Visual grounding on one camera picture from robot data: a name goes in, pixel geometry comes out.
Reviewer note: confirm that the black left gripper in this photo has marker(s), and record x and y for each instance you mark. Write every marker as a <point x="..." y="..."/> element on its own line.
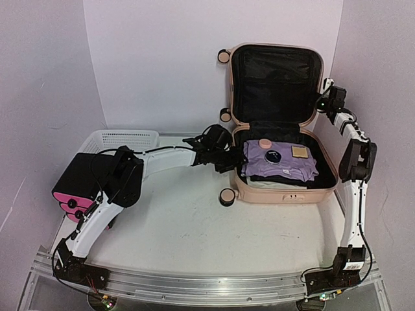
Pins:
<point x="238" y="161"/>

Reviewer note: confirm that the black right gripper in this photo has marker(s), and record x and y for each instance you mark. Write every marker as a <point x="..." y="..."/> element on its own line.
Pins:
<point x="317" y="105"/>

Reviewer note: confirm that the beige hard-shell suitcase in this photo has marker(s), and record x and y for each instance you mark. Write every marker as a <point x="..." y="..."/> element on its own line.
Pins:
<point x="273" y="90"/>

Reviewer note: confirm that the purple shirt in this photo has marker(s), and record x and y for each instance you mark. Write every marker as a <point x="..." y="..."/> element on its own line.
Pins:
<point x="289" y="166"/>

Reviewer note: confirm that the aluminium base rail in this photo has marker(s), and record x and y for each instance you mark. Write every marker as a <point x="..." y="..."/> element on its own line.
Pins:
<point x="171" y="289"/>

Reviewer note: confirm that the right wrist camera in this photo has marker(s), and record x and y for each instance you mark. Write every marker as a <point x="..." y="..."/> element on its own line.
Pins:
<point x="328" y="82"/>

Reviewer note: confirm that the round black compact case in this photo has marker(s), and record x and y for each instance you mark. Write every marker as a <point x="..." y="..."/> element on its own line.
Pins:
<point x="273" y="157"/>

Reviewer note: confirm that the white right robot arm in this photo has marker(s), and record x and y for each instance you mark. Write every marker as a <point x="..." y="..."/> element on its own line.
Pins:
<point x="355" y="170"/>

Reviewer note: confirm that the black pink drawer organizer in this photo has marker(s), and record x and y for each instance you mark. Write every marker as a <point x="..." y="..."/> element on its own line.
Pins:
<point x="81" y="183"/>

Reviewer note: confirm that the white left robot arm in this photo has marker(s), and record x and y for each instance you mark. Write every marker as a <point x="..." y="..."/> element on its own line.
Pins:
<point x="128" y="171"/>

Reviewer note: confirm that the white perforated plastic basket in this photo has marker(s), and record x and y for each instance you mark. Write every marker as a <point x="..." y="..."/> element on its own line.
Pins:
<point x="138" y="140"/>

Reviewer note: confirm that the black folded garment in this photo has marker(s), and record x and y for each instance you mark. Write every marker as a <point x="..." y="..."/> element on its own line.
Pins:
<point x="279" y="179"/>

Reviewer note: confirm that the square tan coaster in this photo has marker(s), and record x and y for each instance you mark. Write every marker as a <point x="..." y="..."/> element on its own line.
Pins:
<point x="300" y="152"/>

